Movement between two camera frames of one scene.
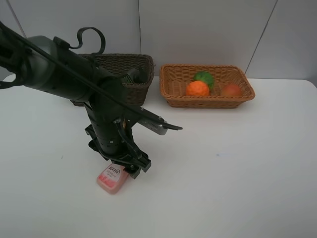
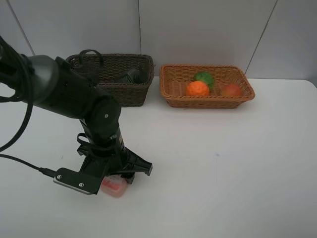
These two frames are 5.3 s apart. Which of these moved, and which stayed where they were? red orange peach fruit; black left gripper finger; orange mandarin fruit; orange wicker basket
Moved: black left gripper finger
Stayed: orange mandarin fruit; red orange peach fruit; orange wicker basket
